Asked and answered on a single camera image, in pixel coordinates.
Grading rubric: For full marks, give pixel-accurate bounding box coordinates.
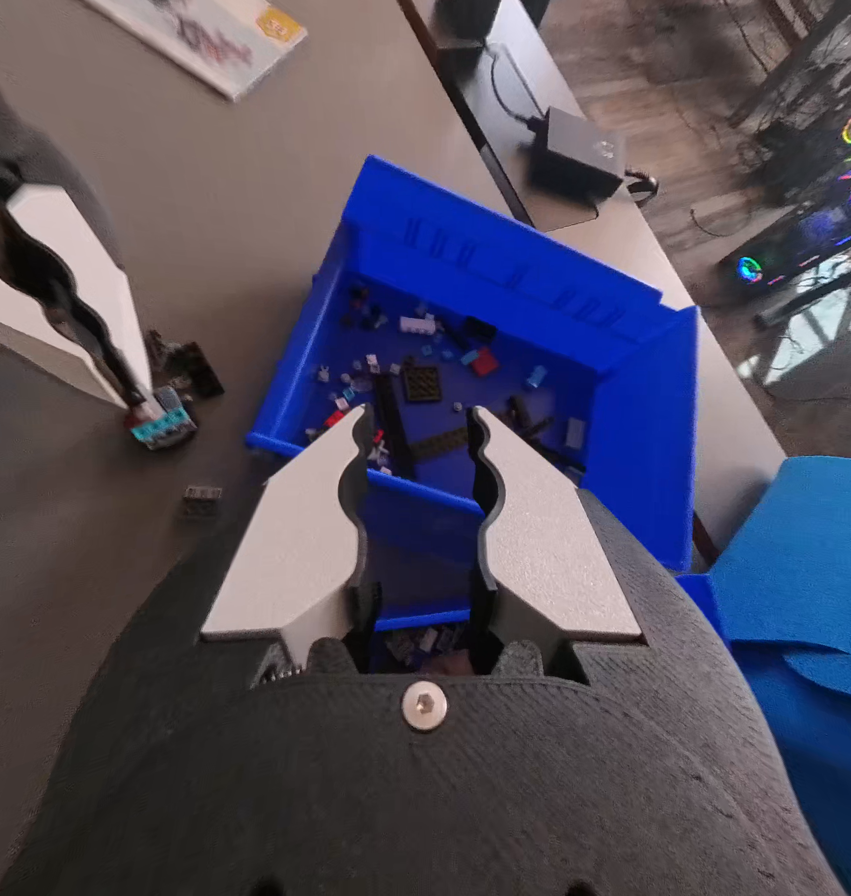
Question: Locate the teal and black brick block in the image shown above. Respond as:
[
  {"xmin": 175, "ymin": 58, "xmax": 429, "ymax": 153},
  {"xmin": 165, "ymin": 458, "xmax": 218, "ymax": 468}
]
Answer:
[{"xmin": 127, "ymin": 385, "xmax": 198, "ymax": 452}]

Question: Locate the black cable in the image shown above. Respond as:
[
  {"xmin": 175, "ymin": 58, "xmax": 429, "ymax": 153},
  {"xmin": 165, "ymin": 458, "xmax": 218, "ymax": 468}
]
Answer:
[{"xmin": 488, "ymin": 42, "xmax": 545, "ymax": 130}]

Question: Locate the light blue foam bag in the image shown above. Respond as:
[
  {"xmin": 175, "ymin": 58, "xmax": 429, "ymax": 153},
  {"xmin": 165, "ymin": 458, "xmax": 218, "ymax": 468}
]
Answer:
[
  {"xmin": 705, "ymin": 455, "xmax": 851, "ymax": 701},
  {"xmin": 730, "ymin": 640, "xmax": 851, "ymax": 896}
]

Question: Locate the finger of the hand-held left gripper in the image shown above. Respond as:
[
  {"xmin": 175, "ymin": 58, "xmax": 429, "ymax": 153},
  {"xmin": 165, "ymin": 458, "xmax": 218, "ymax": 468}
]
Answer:
[
  {"xmin": 0, "ymin": 231, "xmax": 131, "ymax": 410},
  {"xmin": 5, "ymin": 182, "xmax": 155, "ymax": 407}
]

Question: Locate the computer tower with coloured lights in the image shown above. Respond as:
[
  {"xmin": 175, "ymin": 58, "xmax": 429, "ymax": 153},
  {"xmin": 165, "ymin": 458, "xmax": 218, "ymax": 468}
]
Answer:
[{"xmin": 719, "ymin": 105, "xmax": 851, "ymax": 295}]

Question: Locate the grey desk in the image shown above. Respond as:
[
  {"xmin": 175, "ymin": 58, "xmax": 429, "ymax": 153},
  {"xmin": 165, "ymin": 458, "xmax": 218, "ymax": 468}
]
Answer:
[{"xmin": 0, "ymin": 0, "xmax": 790, "ymax": 869}]

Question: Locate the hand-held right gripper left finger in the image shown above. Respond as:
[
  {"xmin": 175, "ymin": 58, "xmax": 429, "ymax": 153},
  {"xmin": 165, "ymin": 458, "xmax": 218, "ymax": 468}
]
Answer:
[{"xmin": 200, "ymin": 404, "xmax": 380, "ymax": 666}]

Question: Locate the black brick assembly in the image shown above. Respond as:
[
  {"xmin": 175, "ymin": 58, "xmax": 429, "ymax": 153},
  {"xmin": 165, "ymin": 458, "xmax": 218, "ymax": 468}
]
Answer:
[{"xmin": 144, "ymin": 329, "xmax": 225, "ymax": 401}]

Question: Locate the blue plastic bin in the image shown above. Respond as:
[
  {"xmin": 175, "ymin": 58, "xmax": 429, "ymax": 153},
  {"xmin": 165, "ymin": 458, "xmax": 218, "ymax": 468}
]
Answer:
[
  {"xmin": 366, "ymin": 570, "xmax": 733, "ymax": 676},
  {"xmin": 245, "ymin": 155, "xmax": 699, "ymax": 571}
]

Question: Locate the black power adapter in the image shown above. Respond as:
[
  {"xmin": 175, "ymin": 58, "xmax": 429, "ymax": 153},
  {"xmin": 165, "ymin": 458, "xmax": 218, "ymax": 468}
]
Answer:
[{"xmin": 530, "ymin": 106, "xmax": 626, "ymax": 204}]

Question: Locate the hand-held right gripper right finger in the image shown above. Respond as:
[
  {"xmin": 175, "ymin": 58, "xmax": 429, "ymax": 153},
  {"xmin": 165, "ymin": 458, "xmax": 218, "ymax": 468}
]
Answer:
[{"xmin": 465, "ymin": 406, "xmax": 643, "ymax": 645}]

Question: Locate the instruction booklet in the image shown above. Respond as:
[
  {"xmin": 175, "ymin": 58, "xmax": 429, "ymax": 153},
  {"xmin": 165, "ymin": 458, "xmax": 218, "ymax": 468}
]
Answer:
[{"xmin": 82, "ymin": 0, "xmax": 309, "ymax": 102}]

